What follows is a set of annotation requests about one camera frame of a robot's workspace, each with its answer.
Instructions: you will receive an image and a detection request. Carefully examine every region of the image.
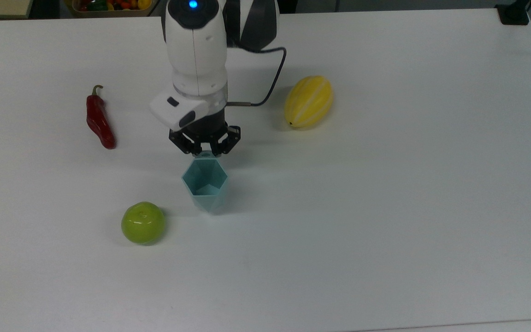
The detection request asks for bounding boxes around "red toy chili pepper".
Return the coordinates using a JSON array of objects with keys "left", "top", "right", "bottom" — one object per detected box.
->
[{"left": 86, "top": 85, "right": 117, "bottom": 150}]

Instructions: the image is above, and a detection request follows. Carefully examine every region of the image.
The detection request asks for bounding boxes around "white sensor box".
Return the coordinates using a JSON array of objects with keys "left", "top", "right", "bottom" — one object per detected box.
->
[{"left": 149, "top": 89, "right": 210, "bottom": 132}]

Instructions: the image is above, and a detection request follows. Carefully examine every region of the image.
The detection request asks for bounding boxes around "teal hexagonal plastic mug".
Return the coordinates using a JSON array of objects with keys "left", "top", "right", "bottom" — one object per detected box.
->
[{"left": 181, "top": 151, "right": 230, "bottom": 215}]

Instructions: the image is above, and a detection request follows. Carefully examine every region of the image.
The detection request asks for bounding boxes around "black stand base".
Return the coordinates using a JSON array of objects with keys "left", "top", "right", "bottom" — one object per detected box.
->
[{"left": 495, "top": 0, "right": 531, "bottom": 26}]

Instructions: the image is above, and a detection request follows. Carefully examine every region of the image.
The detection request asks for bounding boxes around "green toy apple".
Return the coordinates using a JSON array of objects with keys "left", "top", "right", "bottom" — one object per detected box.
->
[{"left": 121, "top": 202, "right": 166, "bottom": 245}]

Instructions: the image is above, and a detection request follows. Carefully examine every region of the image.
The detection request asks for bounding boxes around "yellow striped toy melon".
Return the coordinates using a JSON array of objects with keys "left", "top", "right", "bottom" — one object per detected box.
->
[{"left": 284, "top": 76, "right": 334, "bottom": 129}]

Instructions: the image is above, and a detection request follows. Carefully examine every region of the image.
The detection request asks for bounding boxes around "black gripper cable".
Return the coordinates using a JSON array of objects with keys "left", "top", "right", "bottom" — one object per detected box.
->
[{"left": 226, "top": 46, "right": 288, "bottom": 108}]

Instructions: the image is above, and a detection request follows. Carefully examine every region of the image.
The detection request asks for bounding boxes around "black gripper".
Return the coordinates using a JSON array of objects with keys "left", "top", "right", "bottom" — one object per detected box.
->
[{"left": 168, "top": 107, "right": 242, "bottom": 157}]

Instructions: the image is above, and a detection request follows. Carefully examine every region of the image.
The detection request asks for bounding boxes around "box of toy food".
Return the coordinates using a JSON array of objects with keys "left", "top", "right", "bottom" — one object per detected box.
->
[{"left": 64, "top": 0, "right": 159, "bottom": 18}]

